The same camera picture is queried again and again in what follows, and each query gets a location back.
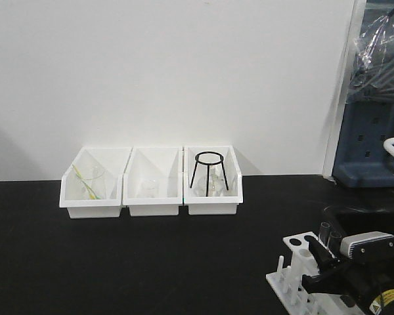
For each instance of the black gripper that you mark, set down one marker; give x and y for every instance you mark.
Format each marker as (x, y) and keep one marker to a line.
(349, 276)

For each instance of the clear glass test tube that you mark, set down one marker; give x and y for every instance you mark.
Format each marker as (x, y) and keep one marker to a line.
(324, 232)

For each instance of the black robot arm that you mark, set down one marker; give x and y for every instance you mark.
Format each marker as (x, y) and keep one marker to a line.
(374, 304)

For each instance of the white test tube rack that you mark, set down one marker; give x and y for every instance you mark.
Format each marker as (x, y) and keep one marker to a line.
(286, 282)

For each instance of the black sink basin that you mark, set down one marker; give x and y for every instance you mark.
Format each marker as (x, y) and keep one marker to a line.
(350, 220)

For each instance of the white right storage bin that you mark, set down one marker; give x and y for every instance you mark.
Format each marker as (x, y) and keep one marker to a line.
(226, 204)

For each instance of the white storage bin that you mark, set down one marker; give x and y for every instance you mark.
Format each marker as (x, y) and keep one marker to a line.
(164, 164)
(226, 204)
(113, 161)

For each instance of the glass flask in bin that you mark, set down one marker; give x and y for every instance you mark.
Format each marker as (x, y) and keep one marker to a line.
(200, 185)

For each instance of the white middle storage bin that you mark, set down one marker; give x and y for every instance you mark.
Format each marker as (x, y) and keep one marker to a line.
(164, 164)

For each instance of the small glass beaker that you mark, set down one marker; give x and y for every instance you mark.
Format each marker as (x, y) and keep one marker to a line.
(148, 189)

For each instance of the clear plastic bag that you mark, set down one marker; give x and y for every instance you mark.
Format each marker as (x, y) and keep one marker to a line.
(372, 79)

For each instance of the white left storage bin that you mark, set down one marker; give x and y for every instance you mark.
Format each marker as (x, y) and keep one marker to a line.
(113, 161)

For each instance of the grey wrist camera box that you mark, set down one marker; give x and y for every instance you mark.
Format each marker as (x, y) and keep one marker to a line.
(368, 247)

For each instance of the black wire tripod stand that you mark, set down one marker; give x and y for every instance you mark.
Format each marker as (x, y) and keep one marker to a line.
(210, 159)

